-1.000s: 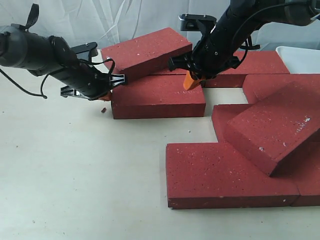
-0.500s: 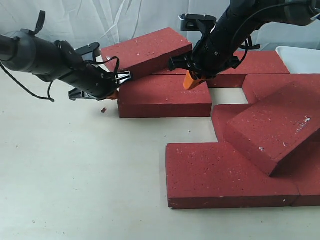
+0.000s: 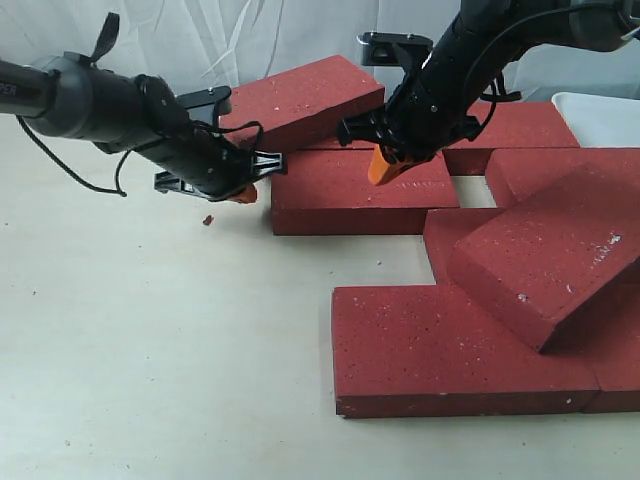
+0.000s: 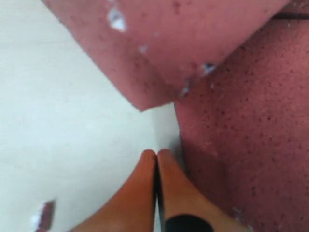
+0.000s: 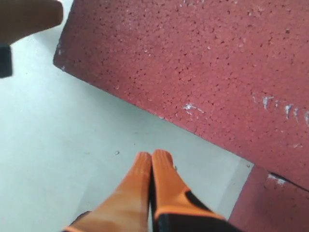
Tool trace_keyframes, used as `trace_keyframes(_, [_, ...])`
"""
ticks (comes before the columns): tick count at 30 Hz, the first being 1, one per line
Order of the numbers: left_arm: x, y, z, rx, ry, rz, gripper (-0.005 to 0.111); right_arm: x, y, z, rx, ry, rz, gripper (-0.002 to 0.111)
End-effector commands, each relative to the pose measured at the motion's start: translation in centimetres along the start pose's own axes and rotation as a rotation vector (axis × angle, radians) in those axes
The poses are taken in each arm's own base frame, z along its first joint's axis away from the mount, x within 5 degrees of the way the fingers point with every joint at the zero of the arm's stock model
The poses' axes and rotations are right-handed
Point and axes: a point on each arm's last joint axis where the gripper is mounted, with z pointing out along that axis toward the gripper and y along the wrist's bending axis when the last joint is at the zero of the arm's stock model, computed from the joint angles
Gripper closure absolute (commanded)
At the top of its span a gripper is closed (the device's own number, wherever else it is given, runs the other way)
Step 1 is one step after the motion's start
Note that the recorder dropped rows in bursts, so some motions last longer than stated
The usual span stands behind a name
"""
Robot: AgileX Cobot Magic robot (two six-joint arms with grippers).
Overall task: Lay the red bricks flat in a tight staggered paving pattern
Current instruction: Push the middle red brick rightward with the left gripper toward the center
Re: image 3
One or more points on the red brick back row right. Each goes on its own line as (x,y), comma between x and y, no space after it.
(527,125)

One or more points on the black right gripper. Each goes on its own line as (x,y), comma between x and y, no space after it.
(426,113)

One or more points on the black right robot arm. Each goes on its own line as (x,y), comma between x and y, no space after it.
(485,36)

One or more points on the red brick second row right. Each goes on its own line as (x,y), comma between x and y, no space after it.
(514,174)

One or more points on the white plastic tray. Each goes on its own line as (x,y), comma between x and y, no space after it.
(599,121)

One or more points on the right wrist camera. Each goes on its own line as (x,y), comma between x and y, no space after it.
(393,49)

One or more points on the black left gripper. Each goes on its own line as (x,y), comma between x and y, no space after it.
(204,163)

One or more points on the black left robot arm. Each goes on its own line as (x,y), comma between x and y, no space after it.
(69,97)

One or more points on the pale blue backdrop cloth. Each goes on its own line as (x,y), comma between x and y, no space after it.
(195,44)

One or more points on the red brick back row left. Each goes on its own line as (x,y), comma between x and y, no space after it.
(332,143)

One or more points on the red brick third row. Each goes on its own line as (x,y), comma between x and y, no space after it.
(444,228)

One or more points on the large red brick front left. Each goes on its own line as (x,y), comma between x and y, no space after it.
(429,351)

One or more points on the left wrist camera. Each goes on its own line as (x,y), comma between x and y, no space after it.
(207,105)

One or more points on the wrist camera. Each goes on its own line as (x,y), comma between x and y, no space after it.
(393,49)
(207,105)

